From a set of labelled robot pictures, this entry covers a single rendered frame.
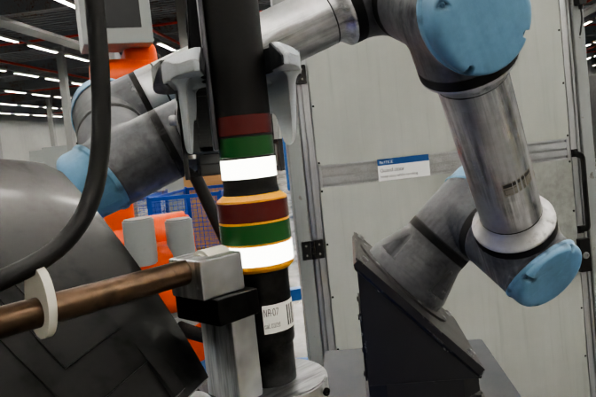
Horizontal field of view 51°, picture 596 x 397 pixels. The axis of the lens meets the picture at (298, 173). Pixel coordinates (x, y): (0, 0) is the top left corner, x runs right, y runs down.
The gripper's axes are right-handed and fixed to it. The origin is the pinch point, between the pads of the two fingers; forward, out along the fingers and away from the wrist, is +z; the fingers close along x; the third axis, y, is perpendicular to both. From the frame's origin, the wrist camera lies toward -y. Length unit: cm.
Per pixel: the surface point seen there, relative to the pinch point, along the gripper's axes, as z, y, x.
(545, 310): -183, 78, -130
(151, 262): -367, 69, 26
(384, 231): -182, 39, -68
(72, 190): -12.0, 7.1, 11.5
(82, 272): -3.8, 11.8, 10.2
